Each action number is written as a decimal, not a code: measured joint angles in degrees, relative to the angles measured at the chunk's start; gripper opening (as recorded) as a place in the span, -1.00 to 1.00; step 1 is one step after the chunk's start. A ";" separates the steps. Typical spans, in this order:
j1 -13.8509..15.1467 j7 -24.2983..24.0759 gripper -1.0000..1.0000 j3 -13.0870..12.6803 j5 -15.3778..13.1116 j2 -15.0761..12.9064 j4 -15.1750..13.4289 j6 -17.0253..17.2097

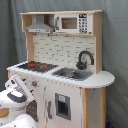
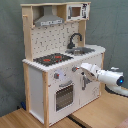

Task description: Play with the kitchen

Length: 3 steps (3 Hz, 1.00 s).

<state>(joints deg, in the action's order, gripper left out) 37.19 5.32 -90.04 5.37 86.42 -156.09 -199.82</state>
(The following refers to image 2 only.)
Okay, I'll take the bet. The white cabinet door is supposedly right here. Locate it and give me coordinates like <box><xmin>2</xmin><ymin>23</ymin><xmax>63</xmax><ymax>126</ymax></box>
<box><xmin>79</xmin><ymin>56</ymin><xmax>102</xmax><ymax>108</ymax></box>

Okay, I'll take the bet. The right stove knob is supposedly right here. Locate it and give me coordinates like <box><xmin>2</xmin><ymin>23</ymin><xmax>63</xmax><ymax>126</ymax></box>
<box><xmin>72</xmin><ymin>66</ymin><xmax>80</xmax><ymax>72</ymax></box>

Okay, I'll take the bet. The stove knob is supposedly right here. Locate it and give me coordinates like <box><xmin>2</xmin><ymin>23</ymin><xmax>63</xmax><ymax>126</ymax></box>
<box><xmin>72</xmin><ymin>66</ymin><xmax>80</xmax><ymax>72</ymax></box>
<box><xmin>54</xmin><ymin>73</ymin><xmax>60</xmax><ymax>79</ymax></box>

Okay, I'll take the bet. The black toy faucet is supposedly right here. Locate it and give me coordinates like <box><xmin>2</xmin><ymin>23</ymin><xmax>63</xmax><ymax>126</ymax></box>
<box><xmin>66</xmin><ymin>32</ymin><xmax>83</xmax><ymax>50</ymax></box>

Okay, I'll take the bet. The grey range hood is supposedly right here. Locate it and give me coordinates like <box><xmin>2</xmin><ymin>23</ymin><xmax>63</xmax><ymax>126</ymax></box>
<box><xmin>34</xmin><ymin>6</ymin><xmax>64</xmax><ymax>27</ymax></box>

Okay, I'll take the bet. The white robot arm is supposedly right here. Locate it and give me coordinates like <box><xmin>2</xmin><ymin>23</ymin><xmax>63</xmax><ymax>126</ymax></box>
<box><xmin>81</xmin><ymin>63</ymin><xmax>128</xmax><ymax>98</ymax></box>

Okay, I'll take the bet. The black toy stovetop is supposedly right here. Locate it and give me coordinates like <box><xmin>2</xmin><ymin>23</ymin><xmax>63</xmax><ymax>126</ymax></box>
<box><xmin>34</xmin><ymin>53</ymin><xmax>71</xmax><ymax>66</ymax></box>

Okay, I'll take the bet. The wooden toy kitchen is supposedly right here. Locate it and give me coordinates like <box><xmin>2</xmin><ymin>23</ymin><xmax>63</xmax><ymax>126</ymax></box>
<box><xmin>22</xmin><ymin>2</ymin><xmax>105</xmax><ymax>128</ymax></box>

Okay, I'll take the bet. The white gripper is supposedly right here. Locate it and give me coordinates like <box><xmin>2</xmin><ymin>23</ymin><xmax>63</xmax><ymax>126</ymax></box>
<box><xmin>81</xmin><ymin>63</ymin><xmax>100</xmax><ymax>81</ymax></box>

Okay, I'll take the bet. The left stove knob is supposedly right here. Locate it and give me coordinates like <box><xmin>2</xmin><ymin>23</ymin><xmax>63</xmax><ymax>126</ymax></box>
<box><xmin>54</xmin><ymin>73</ymin><xmax>60</xmax><ymax>79</ymax></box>

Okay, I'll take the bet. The toy microwave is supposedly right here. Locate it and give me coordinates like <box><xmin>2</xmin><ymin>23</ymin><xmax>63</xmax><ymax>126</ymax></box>
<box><xmin>67</xmin><ymin>3</ymin><xmax>89</xmax><ymax>21</ymax></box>

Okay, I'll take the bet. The grey toy sink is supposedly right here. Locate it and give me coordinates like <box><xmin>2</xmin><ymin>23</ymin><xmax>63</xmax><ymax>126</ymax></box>
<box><xmin>66</xmin><ymin>47</ymin><xmax>94</xmax><ymax>56</ymax></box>

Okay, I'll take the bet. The toy oven door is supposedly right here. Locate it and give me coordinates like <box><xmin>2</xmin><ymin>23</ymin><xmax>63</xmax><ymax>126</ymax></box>
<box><xmin>56</xmin><ymin>84</ymin><xmax>74</xmax><ymax>111</ymax></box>

